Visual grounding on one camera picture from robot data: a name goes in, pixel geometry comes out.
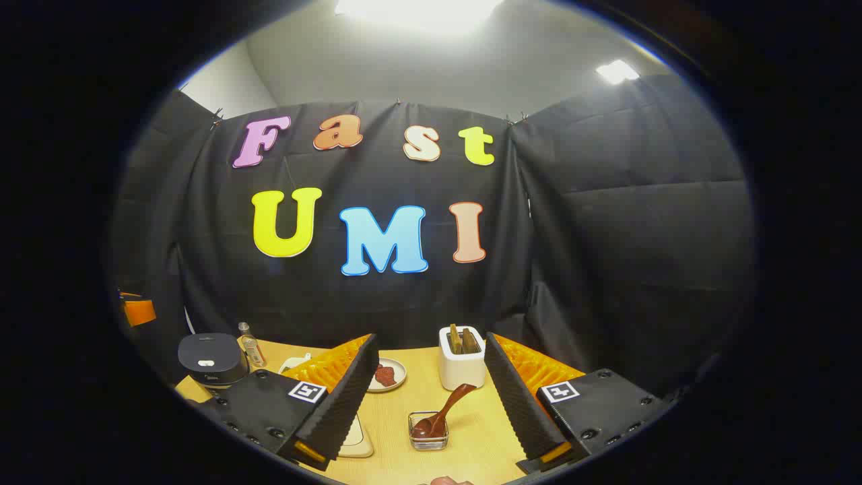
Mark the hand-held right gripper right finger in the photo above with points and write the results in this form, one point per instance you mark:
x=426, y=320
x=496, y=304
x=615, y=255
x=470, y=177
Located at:
x=515, y=397

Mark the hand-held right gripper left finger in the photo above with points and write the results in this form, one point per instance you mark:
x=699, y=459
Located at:
x=343, y=404

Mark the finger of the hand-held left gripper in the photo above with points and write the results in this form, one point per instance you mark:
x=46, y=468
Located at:
x=140, y=312

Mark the white rice tray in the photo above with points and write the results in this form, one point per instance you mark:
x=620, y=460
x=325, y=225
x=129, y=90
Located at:
x=360, y=444

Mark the brown wooden spoon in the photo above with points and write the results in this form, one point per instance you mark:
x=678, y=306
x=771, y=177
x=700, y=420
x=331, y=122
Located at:
x=444, y=411

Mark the dark lidded rice cooker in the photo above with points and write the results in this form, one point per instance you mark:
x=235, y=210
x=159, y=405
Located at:
x=209, y=350

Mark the red meat piece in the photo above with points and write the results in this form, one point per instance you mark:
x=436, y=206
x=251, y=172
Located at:
x=385, y=376

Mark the white toaster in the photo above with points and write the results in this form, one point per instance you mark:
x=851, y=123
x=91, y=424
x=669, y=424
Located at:
x=461, y=370

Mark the white divided bean dish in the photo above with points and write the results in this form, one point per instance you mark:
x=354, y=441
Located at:
x=291, y=364

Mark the round white plate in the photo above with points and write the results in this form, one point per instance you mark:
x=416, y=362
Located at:
x=399, y=369

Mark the brown toast slice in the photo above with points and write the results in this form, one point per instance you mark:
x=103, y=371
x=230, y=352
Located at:
x=455, y=340
x=470, y=342

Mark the small clear glass bottle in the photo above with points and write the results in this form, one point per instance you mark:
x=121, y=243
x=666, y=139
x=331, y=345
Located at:
x=252, y=349

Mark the black backdrop cloth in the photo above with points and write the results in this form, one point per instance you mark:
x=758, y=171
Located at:
x=606, y=236

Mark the ceiling light panel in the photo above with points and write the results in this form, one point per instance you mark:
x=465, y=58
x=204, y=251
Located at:
x=616, y=71
x=417, y=13

